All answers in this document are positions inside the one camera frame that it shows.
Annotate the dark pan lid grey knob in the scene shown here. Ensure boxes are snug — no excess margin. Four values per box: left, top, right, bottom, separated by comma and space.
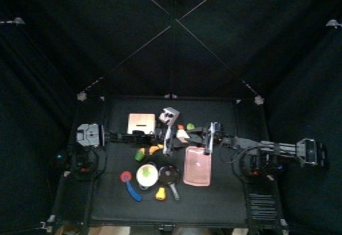
157, 165, 180, 184

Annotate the thin diagonal frame cord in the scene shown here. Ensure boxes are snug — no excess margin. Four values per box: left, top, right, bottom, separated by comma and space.
125, 0, 259, 96
82, 0, 236, 93

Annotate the white toy pot dark handle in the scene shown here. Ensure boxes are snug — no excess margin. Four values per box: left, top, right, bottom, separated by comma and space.
135, 163, 160, 191

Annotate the red and blue toy spoon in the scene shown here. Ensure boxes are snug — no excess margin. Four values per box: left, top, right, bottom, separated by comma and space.
118, 170, 143, 203

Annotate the pink plastic tray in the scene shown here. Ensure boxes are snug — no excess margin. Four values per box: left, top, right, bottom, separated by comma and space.
181, 145, 213, 188

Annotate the toy frying pan grey handle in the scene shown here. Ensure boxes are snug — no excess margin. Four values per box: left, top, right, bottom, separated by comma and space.
157, 164, 181, 202

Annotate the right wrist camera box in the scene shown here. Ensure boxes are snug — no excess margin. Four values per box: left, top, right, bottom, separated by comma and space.
220, 136, 245, 149

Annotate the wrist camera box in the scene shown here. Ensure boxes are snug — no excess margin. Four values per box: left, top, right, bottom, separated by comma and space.
131, 129, 157, 145
220, 136, 245, 149

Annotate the brown wooden board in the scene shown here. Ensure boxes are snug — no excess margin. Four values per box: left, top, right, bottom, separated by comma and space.
127, 112, 156, 134

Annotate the green and yellow toy vegetable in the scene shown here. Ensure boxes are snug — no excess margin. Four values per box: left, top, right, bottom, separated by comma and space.
133, 147, 147, 163

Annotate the black ribbed box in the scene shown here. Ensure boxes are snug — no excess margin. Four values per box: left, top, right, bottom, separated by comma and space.
247, 192, 281, 228

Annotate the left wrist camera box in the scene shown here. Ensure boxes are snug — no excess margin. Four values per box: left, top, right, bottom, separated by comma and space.
131, 129, 157, 145

